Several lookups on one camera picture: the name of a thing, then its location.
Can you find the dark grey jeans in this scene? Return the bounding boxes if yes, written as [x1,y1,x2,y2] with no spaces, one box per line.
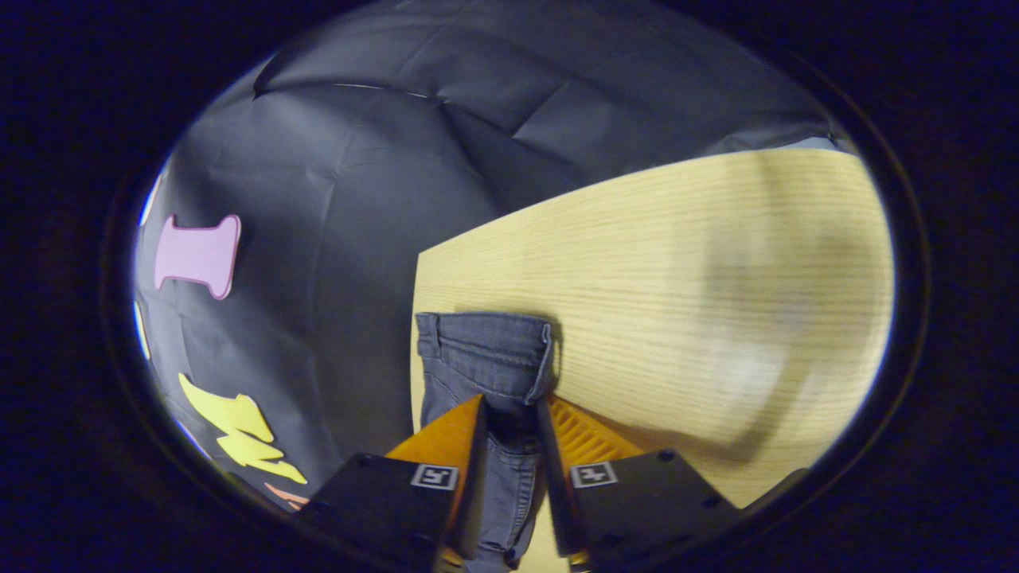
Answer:
[412,310,556,573]

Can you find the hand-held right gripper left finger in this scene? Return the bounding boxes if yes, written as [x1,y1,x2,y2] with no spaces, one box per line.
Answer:
[296,393,490,570]

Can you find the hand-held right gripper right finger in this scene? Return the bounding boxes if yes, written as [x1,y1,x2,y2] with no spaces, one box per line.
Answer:
[533,396,743,570]

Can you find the black backdrop cloth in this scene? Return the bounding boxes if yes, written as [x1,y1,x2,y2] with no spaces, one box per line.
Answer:
[131,0,845,514]

